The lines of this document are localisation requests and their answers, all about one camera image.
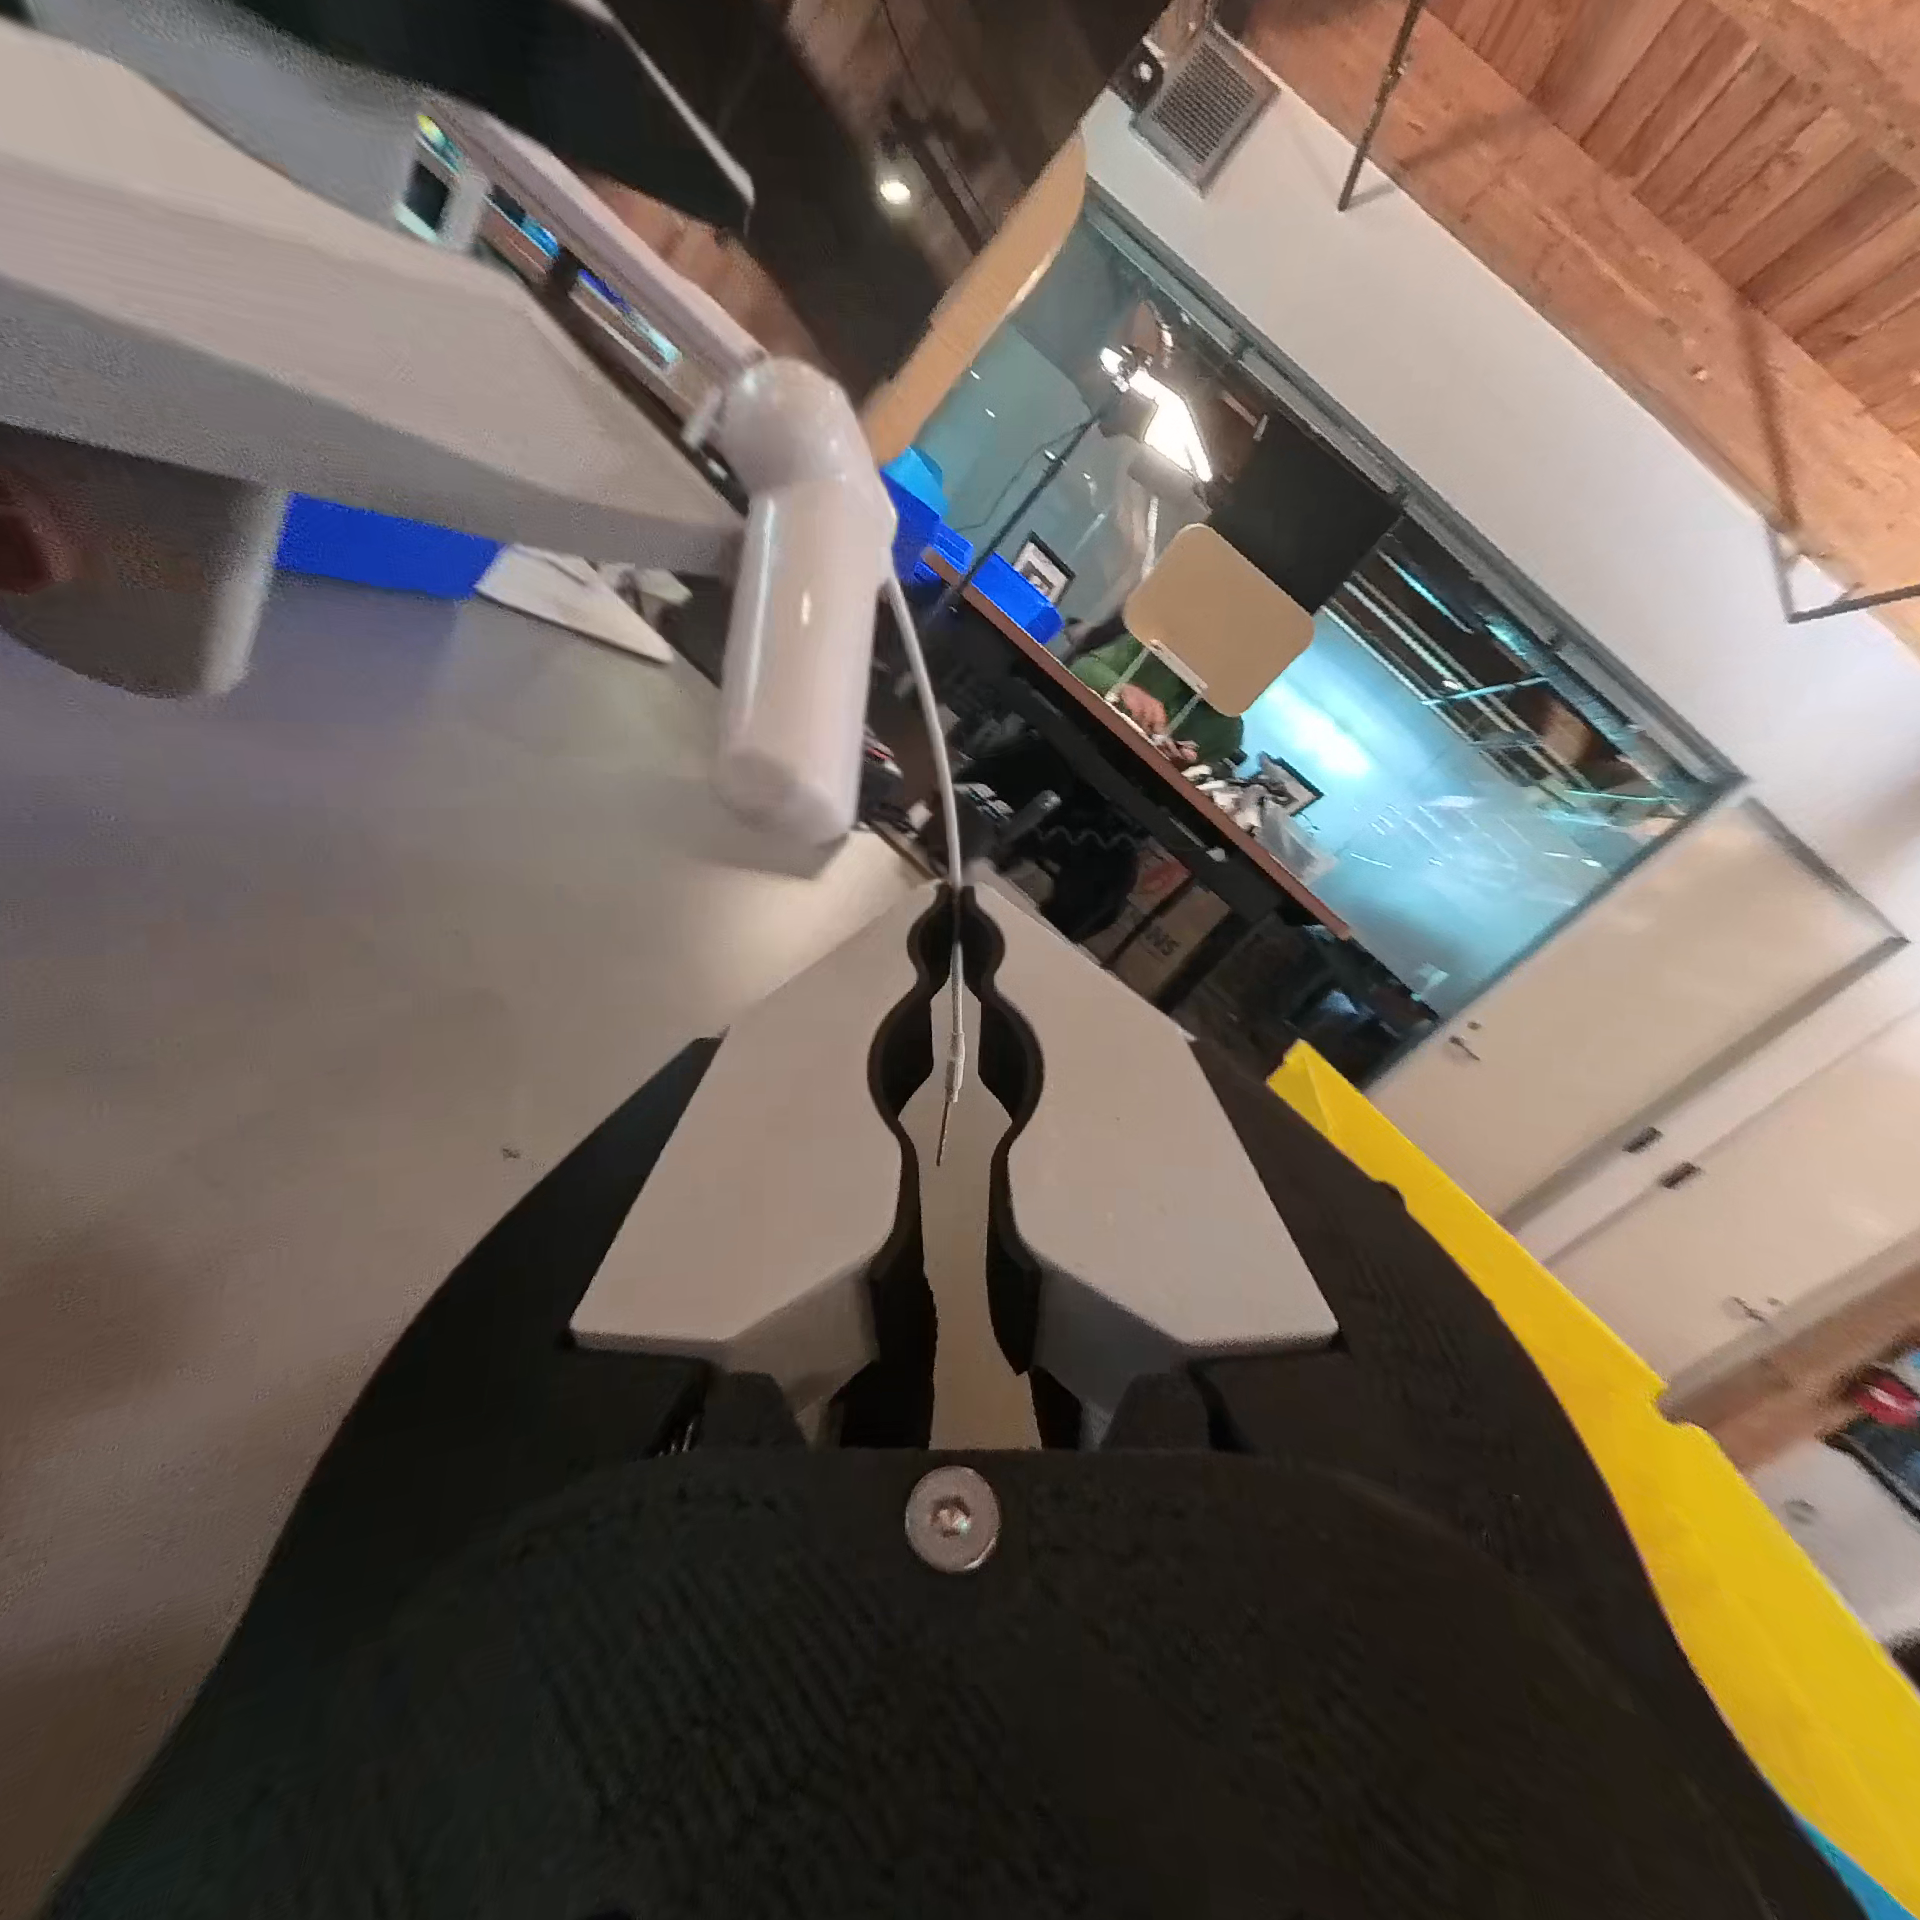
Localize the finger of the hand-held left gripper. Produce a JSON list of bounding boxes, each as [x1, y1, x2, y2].
[[45, 0, 766, 438], [0, 34, 748, 579]]

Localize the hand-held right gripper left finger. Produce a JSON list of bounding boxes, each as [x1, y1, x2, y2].
[[572, 884, 965, 1408]]

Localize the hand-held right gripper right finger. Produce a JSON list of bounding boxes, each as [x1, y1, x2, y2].
[[970, 889, 1344, 1408]]

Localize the blue plastic bin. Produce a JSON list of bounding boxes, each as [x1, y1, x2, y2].
[[280, 494, 509, 605]]

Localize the yellow plastic bin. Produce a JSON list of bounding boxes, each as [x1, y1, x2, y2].
[[1263, 1037, 1920, 1861]]

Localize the white wired earbuds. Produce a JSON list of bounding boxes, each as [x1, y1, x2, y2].
[[681, 359, 970, 1178]]

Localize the person's left hand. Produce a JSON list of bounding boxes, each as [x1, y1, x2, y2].
[[0, 474, 73, 596]]

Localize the black office chair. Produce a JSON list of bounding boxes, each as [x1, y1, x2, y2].
[[1032, 822, 1146, 952]]

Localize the white double door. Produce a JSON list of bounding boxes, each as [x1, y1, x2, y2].
[[1358, 795, 1920, 1385]]

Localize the tan backed screen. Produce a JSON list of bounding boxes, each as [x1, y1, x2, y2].
[[1118, 525, 1322, 720]]

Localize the blue background bin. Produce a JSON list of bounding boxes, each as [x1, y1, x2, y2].
[[955, 546, 1075, 644]]

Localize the blue fabric bags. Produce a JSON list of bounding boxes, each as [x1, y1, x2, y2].
[[874, 449, 982, 563]]

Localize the black hanging panel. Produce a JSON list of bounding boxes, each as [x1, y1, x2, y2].
[[1212, 407, 1413, 618]]

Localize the studio light on tripod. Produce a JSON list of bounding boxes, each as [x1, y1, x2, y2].
[[934, 339, 1203, 618]]

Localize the wall vent grille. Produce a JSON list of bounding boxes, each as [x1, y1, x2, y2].
[[1129, 27, 1277, 192]]

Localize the black metal hanging frame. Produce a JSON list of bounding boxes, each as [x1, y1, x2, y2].
[[1336, 0, 1920, 627]]

